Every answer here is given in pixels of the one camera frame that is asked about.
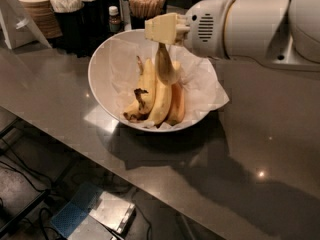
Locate black holder of white packets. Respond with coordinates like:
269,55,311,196
50,0,104,56

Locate yellow banana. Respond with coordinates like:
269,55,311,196
145,61,181,127
155,43,181,85
123,57,156,122

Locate white ceramic bowl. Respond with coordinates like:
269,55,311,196
87,29,221,133

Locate bottom orange-yellow banana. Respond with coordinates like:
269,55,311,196
166,82,185,126

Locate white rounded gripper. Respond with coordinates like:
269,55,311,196
144,0,235,58

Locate stack of paper cups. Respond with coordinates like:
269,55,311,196
19,0,62,39

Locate blue and silver floor device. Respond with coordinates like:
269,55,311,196
51,182,135,240

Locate white paper bowl liner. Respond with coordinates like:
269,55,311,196
106,38,229,131

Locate black metal floor frame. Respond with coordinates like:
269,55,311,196
0,118,52,240

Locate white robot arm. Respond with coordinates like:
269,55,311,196
145,0,320,71

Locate small brown glass bottle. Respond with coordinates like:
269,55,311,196
109,6,121,33

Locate black holder of wooden stirrers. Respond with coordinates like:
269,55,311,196
128,0,166,29

